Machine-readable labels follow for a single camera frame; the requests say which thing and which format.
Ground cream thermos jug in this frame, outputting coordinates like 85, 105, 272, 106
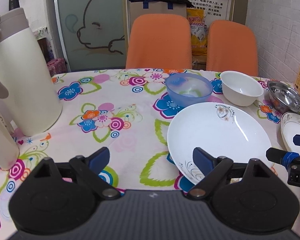
0, 8, 62, 136

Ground glass door with rabbit drawing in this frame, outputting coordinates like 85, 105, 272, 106
55, 0, 126, 72

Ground orange chair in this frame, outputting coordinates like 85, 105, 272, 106
206, 20, 258, 76
126, 14, 192, 70

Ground right orange chair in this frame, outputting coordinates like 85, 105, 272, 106
206, 20, 258, 76

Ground small cream bottle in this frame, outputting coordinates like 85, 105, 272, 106
0, 119, 19, 170

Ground large white floral plate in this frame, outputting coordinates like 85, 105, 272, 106
167, 102, 273, 184

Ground gold rimmed white plate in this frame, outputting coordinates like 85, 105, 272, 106
280, 112, 300, 154

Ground blue translucent plastic bowl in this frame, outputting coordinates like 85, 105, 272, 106
165, 73, 213, 107

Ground yellow snack bag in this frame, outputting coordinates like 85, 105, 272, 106
186, 8, 207, 56

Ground left orange chair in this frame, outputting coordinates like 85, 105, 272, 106
126, 14, 192, 70

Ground stainless steel bowl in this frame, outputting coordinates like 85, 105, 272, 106
267, 80, 300, 114

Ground white ceramic bowl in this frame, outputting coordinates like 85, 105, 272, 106
220, 71, 263, 107

